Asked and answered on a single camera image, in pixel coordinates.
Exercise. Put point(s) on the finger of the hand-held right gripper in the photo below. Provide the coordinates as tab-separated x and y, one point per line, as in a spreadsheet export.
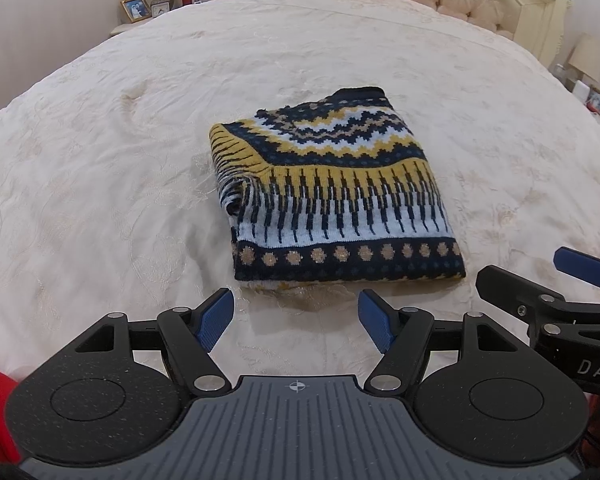
582	265
510	282

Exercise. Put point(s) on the small desk clock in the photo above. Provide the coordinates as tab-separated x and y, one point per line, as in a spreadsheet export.
161	8

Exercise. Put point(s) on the cream embroidered bedspread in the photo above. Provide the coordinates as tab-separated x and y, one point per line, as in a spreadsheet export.
105	160

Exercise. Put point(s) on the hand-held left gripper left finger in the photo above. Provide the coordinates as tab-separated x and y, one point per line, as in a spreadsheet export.
215	317

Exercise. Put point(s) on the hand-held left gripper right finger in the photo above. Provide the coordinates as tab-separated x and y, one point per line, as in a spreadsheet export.
377	317

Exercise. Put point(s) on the navy yellow patterned knit sweater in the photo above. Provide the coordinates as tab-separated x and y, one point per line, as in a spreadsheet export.
340	195

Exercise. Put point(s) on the cream nightstand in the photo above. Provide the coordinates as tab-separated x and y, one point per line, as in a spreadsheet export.
130	28

